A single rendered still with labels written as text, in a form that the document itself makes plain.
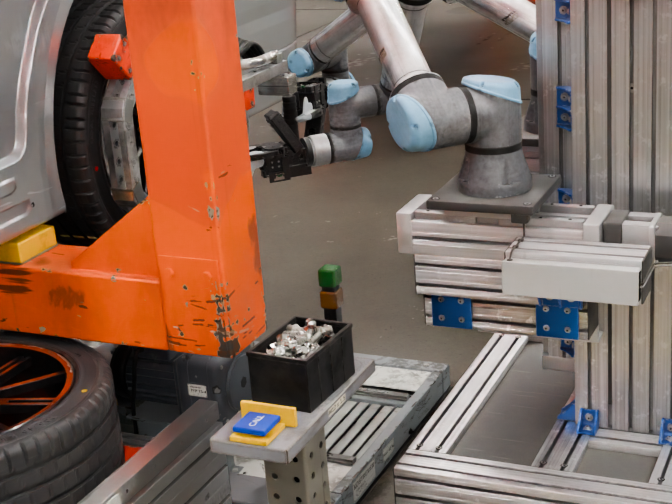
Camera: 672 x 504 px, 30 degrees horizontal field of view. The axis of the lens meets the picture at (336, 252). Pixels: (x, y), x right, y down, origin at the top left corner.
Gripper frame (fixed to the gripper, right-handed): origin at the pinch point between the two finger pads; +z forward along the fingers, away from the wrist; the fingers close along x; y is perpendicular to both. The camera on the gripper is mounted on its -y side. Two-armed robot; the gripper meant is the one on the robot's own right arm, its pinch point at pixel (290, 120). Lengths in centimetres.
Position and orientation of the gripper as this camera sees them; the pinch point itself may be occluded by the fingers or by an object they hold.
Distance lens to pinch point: 324.2
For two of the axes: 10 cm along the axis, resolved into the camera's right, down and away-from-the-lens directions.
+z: -4.0, 3.3, -8.5
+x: 9.1, 0.7, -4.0
